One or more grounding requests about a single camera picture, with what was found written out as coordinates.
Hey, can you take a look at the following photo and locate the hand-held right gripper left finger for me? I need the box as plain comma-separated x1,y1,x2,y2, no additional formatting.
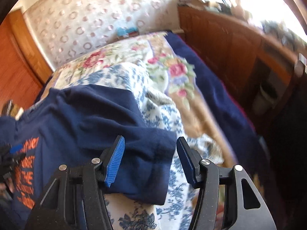
24,135,126,230

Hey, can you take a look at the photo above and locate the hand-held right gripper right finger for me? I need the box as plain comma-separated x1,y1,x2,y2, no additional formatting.
176,136,276,230

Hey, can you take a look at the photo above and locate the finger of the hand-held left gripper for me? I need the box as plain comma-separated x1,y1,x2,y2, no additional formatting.
0,144,23,180

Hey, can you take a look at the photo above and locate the navy t-shirt with orange print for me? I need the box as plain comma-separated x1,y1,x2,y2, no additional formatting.
0,84,177,230

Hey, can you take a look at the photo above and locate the blue floral bed sheet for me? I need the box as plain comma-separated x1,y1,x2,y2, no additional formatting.
86,62,232,230

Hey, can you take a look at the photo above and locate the navy blanket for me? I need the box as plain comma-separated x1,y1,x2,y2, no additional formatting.
165,31,265,173

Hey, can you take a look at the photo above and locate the wooden slatted panel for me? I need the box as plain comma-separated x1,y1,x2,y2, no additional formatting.
0,8,54,109

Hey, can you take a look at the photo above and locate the pink floral quilt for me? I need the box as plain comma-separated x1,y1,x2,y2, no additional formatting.
53,31,240,168

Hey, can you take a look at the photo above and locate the white bin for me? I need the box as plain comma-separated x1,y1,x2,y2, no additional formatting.
251,83,277,115

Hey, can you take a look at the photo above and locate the wooden cabinet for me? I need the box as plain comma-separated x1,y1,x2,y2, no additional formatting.
177,5,307,118

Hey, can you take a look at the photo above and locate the white curtain with pink rings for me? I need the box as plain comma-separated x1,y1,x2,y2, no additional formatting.
23,0,199,71

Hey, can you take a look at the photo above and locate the clutter on cabinet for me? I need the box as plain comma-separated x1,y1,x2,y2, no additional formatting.
177,0,243,13

